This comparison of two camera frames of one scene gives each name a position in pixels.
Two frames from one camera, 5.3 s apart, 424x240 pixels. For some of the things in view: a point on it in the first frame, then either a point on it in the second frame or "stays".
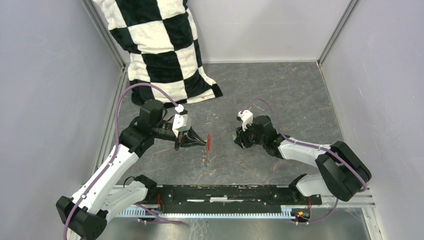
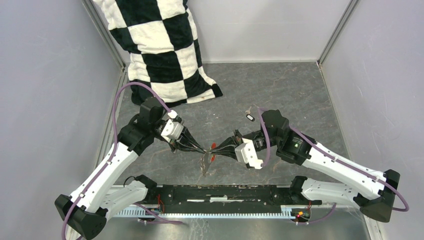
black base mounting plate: x=218 y=199 stays
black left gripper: x=185 y=140 -> x=186 y=136
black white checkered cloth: x=160 y=37 stays
